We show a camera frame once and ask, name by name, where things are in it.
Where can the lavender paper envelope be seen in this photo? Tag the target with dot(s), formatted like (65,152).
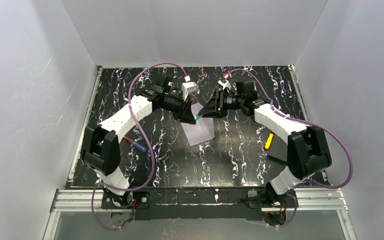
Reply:
(200,132)

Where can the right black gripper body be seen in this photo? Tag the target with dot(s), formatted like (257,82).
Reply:
(218,101)

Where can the white green glue stick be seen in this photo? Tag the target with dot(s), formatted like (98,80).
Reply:
(198,116)

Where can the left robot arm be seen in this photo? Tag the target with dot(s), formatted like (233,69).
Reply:
(100,148)

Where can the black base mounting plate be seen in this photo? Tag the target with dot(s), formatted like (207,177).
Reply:
(154,203)

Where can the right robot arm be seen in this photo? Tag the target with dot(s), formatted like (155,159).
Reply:
(307,148)

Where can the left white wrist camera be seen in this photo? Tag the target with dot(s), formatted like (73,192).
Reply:
(188,87)

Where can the aluminium frame rail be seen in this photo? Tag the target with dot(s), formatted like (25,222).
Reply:
(319,214)

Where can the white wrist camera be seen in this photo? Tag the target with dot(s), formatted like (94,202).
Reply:
(223,83)
(188,87)

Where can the black square pad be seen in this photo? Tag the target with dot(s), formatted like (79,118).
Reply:
(278,150)

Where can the blue red screwdriver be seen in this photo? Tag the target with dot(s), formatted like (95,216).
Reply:
(136,144)

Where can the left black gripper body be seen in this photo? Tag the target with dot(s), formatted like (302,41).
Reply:
(183,110)

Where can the yellow black screwdriver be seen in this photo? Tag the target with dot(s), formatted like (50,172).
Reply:
(269,141)

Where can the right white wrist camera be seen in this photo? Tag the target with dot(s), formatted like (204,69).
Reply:
(223,83)

